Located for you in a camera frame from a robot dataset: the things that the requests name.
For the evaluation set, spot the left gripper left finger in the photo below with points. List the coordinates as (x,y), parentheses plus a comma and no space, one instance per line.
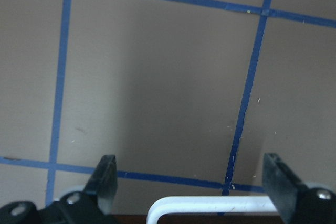
(93,204)

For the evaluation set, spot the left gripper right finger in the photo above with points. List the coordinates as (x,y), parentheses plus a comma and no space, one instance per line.
(295,200)

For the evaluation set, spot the white drawer handle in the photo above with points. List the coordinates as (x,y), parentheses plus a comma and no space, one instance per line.
(209,205)

